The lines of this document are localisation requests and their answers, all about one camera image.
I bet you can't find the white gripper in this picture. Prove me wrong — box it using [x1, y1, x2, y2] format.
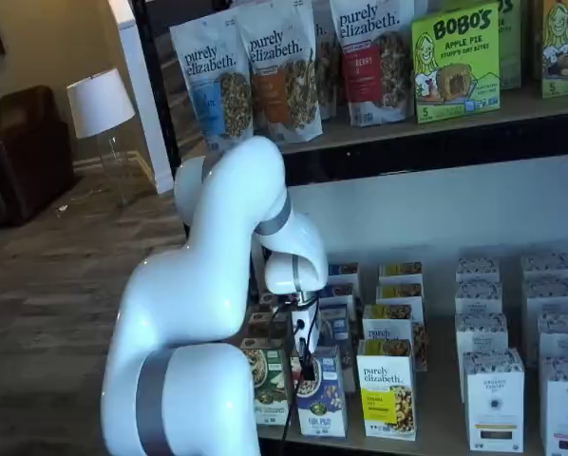
[290, 305, 322, 382]

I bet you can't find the blue white flax plus box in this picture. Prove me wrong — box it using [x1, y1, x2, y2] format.
[294, 345, 349, 438]
[328, 261, 361, 286]
[317, 303, 356, 355]
[319, 282, 357, 310]

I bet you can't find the yellow white banana nut box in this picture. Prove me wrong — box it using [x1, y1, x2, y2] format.
[378, 261, 425, 286]
[375, 282, 426, 311]
[355, 338, 418, 442]
[361, 303, 428, 372]

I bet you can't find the green Bobo's apple pie box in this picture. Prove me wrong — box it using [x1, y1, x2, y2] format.
[410, 3, 502, 125]

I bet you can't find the yellow Bobo's box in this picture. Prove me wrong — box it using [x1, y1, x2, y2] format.
[540, 0, 568, 100]

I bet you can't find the orange purely elizabeth granola bag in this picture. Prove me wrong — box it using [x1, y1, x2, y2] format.
[236, 1, 325, 144]

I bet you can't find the blue purely elizabeth granola bag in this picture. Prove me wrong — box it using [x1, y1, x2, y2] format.
[169, 10, 256, 151]

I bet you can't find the red purely elizabeth granola bag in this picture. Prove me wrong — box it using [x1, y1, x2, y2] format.
[329, 0, 416, 127]

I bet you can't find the white shade floor lamp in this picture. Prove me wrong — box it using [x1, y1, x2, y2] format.
[66, 66, 138, 209]

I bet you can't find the brown leather armchair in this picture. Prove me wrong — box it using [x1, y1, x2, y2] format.
[0, 85, 77, 232]

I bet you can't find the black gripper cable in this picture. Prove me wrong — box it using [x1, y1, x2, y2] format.
[268, 296, 313, 446]

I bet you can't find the black frame wooden shelf unit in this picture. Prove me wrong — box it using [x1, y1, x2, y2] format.
[134, 0, 568, 456]

